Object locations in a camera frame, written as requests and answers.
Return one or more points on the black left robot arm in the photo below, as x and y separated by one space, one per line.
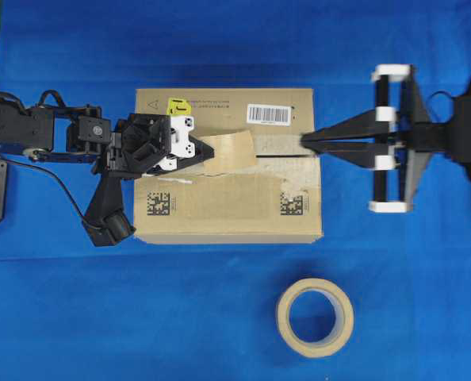
59 133

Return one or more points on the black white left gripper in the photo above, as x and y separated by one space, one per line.
152 145

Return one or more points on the brown packing tape roll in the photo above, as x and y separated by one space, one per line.
342 328

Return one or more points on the brown tape strip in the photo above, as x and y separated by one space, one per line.
232 152

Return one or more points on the closed brown cardboard box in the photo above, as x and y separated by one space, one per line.
276 201

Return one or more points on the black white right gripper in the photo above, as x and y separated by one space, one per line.
399 113

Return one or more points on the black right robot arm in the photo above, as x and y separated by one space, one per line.
452 138

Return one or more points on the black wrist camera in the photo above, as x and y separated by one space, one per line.
105 221

